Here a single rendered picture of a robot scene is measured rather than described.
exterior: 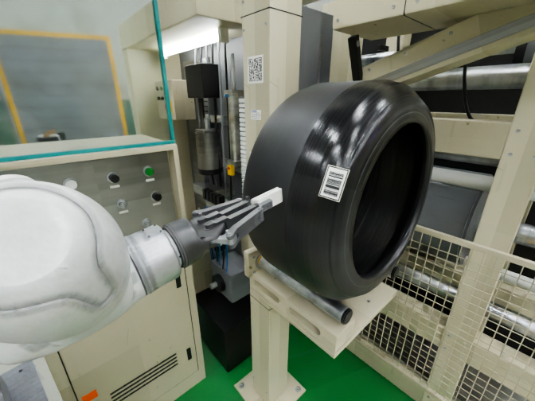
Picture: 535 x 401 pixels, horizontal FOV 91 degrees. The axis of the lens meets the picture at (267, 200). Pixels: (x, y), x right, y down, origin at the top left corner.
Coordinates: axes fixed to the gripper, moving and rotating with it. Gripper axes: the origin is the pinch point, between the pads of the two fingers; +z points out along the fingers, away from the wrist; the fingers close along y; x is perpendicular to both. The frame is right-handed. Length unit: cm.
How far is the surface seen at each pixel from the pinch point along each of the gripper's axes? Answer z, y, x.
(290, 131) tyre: 11.2, 3.3, -10.9
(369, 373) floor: 59, 1, 134
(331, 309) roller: 11.3, -7.4, 34.7
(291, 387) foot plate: 21, 24, 127
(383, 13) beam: 55, 8, -33
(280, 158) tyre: 7.1, 2.8, -6.1
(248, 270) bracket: 7.0, 23.3, 37.2
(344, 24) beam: 55, 20, -33
